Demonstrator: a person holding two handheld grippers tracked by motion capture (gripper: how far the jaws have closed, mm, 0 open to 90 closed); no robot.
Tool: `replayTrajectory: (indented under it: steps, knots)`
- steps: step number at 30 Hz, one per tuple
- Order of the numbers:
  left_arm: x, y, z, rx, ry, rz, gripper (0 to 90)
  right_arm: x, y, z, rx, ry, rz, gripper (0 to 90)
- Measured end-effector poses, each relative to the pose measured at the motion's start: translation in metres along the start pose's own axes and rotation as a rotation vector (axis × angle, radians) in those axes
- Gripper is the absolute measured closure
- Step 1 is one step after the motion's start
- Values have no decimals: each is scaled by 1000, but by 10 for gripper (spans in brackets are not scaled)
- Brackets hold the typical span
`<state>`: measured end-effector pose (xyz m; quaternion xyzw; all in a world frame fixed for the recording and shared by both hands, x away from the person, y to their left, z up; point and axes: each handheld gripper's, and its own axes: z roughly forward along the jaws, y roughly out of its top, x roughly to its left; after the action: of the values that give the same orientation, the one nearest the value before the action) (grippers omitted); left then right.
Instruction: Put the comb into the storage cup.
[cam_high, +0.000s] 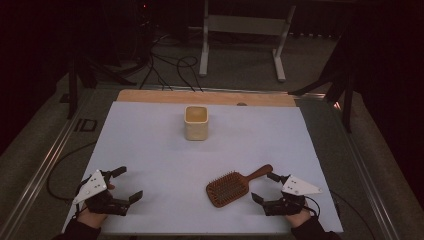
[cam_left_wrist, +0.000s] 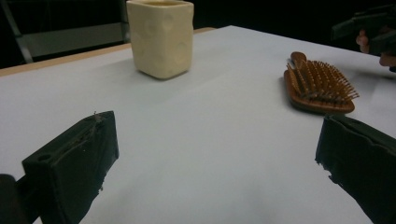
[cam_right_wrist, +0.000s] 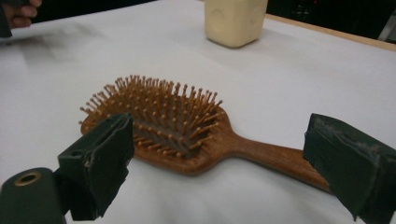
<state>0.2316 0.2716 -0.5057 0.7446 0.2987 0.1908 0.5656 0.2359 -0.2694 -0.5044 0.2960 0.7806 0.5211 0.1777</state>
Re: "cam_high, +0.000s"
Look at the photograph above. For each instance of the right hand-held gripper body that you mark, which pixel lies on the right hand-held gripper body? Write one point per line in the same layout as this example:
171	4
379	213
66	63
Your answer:
298	187

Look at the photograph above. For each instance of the black tripod stand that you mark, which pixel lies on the black tripod stand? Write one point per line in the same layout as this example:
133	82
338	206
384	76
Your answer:
72	90
348	100

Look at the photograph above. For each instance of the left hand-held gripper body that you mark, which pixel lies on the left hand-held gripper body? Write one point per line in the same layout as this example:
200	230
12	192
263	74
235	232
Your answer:
95	186

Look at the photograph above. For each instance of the brown wooden hairbrush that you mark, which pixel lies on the brown wooden hairbrush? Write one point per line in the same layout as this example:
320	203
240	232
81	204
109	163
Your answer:
230	188

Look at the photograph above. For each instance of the white metal stand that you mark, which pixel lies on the white metal stand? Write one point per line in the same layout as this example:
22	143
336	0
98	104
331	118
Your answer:
246	25

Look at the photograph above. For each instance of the person's left hand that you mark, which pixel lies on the person's left hand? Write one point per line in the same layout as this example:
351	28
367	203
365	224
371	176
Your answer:
91	218

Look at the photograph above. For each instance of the aluminium floor rail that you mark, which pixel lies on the aluminium floor rail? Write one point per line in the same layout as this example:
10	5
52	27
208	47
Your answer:
40	173
366	173

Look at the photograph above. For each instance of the person's right hand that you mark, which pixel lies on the person's right hand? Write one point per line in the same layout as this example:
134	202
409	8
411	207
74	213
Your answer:
298	219

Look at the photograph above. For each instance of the cream square cup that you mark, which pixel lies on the cream square cup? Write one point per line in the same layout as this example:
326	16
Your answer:
196	128

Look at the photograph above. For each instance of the white table mat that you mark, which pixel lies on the white table mat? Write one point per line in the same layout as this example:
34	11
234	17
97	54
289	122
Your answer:
166	156

